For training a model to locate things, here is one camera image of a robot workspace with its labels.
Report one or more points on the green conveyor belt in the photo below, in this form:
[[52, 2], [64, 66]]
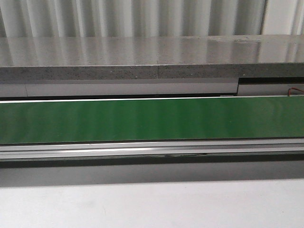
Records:
[[74, 121]]

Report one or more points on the white pleated curtain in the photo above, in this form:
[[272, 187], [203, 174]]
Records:
[[150, 18]]

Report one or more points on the grey stone counter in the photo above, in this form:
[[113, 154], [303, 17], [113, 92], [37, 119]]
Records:
[[70, 68]]

